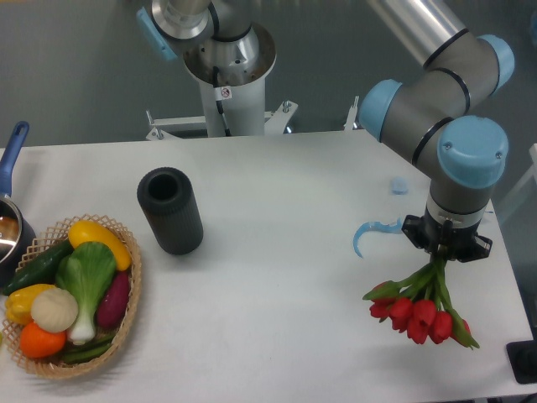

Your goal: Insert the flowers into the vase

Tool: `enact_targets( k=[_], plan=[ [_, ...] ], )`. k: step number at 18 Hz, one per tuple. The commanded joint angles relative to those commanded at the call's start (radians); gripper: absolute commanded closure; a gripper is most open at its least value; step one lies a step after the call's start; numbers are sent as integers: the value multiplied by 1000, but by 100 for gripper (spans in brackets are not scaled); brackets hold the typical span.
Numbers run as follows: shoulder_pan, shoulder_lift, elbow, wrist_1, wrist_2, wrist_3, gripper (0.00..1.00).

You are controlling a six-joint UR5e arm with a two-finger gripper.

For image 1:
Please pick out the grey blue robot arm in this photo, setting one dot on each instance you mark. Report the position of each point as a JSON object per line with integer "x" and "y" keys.
{"x": 429, "y": 123}

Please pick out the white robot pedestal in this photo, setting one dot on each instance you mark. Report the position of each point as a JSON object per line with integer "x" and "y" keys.
{"x": 231, "y": 76}

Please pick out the small blue tape piece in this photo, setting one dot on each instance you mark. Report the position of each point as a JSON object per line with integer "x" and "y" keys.
{"x": 399, "y": 186}

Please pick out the green bean pods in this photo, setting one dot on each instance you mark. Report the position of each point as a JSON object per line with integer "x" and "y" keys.
{"x": 87, "y": 352}

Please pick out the woven wicker basket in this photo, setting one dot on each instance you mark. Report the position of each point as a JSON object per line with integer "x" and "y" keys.
{"x": 52, "y": 367}

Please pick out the yellow bell pepper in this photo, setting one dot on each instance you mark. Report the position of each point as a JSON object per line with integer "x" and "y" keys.
{"x": 18, "y": 304}

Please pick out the green cucumber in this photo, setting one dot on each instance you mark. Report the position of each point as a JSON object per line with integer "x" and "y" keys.
{"x": 41, "y": 269}

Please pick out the white garlic bulb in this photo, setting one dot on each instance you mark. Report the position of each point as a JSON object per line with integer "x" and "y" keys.
{"x": 54, "y": 310}

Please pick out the white object right edge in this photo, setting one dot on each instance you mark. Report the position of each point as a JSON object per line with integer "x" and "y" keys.
{"x": 521, "y": 192}

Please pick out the red tulip bouquet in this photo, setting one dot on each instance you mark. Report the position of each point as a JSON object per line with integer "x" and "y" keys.
{"x": 420, "y": 306}

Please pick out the green bok choy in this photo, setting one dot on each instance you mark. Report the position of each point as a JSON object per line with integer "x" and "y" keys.
{"x": 87, "y": 274}

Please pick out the orange fruit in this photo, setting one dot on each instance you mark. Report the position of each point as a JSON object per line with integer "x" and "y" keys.
{"x": 36, "y": 343}

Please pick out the blue handled saucepan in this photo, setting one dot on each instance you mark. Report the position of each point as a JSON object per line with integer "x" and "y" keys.
{"x": 16, "y": 232}

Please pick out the black device at edge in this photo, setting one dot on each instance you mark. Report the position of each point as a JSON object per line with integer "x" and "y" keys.
{"x": 522, "y": 358}

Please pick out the purple sweet potato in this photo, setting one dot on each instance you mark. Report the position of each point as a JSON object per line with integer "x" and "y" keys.
{"x": 114, "y": 304}

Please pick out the curled blue tape strip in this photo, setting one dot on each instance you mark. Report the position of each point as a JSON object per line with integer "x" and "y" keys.
{"x": 375, "y": 226}

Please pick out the dark grey ribbed vase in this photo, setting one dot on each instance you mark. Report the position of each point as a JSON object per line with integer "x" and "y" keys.
{"x": 168, "y": 202}

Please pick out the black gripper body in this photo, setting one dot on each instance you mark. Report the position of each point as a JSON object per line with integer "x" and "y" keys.
{"x": 445, "y": 240}

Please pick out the white metal base frame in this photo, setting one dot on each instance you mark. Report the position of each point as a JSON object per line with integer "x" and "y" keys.
{"x": 180, "y": 124}

